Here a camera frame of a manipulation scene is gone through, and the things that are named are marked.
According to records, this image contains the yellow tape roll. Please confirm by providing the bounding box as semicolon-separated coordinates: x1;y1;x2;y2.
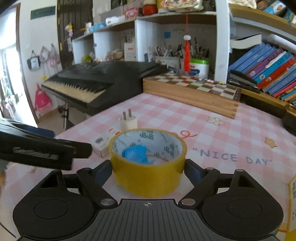
109;128;187;198

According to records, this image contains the white plug charger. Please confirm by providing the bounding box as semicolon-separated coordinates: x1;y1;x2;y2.
119;108;138;132

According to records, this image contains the small white box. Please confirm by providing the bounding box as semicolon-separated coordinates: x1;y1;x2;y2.
90;128;120;158

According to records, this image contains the blue paper plane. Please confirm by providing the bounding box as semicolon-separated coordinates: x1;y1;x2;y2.
121;145;154;165

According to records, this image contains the wooden chess board box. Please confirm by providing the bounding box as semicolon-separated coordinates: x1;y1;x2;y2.
143;72;241;119

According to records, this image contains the black electronic keyboard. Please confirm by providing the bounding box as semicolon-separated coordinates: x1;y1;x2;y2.
42;61;167;116

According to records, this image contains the dark wooden case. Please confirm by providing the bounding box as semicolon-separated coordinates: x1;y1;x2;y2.
281;104;296;136

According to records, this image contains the white green-lid jar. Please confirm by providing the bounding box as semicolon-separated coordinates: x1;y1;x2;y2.
190;58;209;79

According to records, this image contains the white pen holder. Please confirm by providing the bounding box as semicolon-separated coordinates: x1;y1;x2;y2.
154;56;181;69

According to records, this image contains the white bookshelf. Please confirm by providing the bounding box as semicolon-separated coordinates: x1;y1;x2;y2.
71;0;296;107

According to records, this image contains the red tassel ornament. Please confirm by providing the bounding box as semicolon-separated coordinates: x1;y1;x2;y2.
183;14;191;72

